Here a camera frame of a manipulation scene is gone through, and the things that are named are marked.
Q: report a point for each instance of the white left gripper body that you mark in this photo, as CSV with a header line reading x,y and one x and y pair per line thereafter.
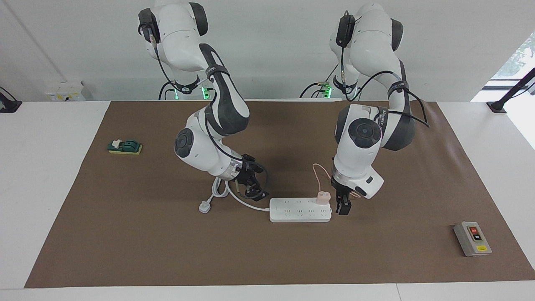
x,y
361,184

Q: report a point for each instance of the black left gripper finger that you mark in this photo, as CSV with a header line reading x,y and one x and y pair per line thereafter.
x,y
345,205
336,196

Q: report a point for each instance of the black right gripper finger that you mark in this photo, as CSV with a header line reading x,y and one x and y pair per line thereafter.
x,y
257,165
256,193

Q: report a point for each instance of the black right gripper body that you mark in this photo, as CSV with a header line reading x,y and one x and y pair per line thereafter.
x,y
245,172

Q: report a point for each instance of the pink wall charger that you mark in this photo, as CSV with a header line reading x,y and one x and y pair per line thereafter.
x,y
322,197

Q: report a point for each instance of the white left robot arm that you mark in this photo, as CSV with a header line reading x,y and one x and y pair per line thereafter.
x,y
368,42

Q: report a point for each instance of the white power strip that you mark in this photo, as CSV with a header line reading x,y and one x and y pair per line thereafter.
x,y
292,211

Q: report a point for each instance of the brown table mat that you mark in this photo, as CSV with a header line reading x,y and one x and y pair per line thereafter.
x,y
167,251

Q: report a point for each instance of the bright window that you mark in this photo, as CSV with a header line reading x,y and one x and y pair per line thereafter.
x,y
518,58

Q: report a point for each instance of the green knife switch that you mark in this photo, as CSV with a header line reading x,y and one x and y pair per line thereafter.
x,y
127,147

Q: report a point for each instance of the grey on-off switch box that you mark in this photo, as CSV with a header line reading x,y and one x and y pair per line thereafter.
x,y
472,240

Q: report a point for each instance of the black camera stand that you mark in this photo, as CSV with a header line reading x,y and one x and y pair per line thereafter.
x,y
497,107

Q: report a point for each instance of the white wall outlet box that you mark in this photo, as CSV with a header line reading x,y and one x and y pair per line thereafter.
x,y
67,92

